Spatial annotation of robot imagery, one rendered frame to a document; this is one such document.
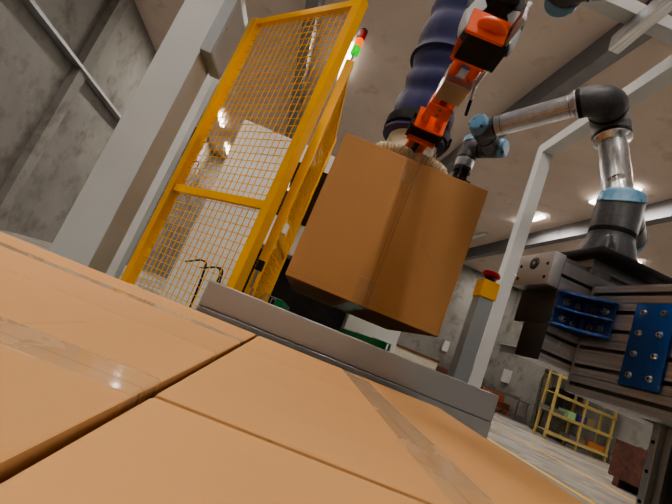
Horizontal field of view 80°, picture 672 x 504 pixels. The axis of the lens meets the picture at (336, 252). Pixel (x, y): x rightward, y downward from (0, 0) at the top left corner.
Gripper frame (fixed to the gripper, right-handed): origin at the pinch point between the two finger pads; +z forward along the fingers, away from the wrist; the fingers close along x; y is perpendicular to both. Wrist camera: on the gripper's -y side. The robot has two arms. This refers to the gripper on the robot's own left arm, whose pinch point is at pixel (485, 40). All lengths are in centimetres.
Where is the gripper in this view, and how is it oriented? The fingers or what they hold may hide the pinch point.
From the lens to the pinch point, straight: 90.1
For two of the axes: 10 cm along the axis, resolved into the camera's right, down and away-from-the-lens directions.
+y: -0.8, 1.6, 9.8
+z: -3.7, 9.1, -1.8
